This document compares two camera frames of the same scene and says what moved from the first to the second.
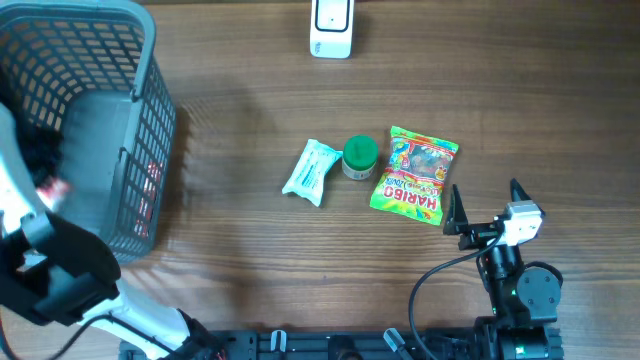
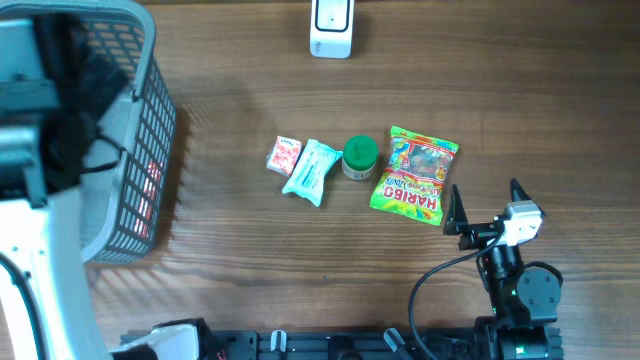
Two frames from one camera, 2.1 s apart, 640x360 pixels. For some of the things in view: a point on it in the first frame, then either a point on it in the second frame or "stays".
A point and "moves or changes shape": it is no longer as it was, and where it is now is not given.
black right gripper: (457, 218) stays
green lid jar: (360, 155) stays
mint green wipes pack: (308, 178) stays
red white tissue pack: (53, 192) moves or changes shape
